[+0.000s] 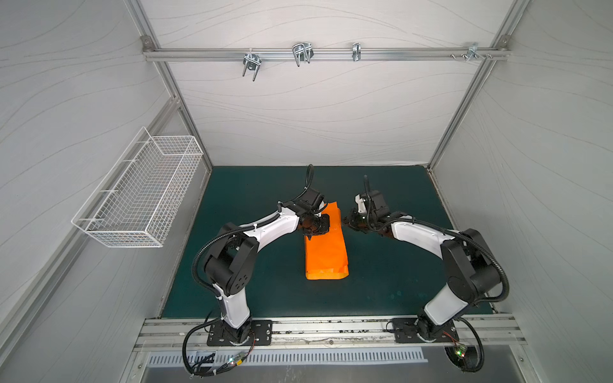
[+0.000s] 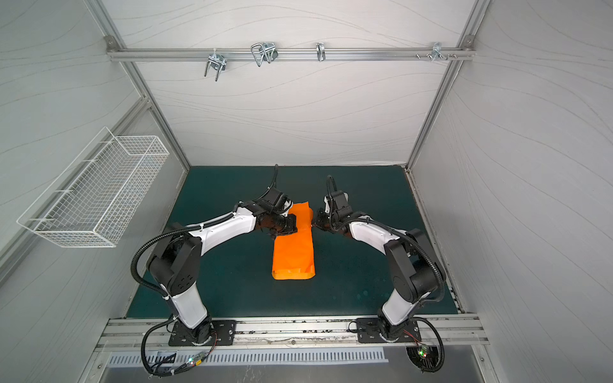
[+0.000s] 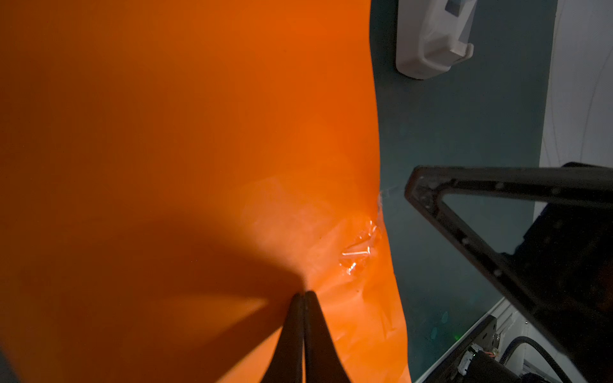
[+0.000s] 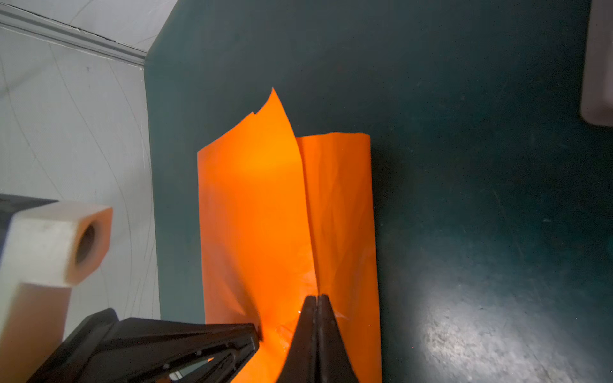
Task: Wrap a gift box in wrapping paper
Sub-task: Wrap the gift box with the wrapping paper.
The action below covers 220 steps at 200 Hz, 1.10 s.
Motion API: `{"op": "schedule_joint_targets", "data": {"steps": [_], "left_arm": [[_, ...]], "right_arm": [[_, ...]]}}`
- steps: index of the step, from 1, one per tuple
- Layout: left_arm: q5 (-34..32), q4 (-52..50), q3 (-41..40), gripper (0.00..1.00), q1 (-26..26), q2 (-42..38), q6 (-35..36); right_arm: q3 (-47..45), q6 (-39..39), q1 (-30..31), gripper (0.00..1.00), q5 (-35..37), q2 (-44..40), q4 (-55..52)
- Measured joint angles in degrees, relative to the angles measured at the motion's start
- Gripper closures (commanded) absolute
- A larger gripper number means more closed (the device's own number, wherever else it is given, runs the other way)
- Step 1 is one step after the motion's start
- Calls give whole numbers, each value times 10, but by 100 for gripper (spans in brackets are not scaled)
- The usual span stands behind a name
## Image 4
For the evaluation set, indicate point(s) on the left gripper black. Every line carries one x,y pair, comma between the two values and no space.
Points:
142,350

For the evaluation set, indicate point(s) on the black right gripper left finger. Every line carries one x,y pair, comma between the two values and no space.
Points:
301,361

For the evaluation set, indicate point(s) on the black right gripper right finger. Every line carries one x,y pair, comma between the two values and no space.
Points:
333,364

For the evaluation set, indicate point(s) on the orange wrapping paper sheet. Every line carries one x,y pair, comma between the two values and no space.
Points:
284,217

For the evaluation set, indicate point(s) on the green table mat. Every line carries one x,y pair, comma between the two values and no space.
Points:
493,198

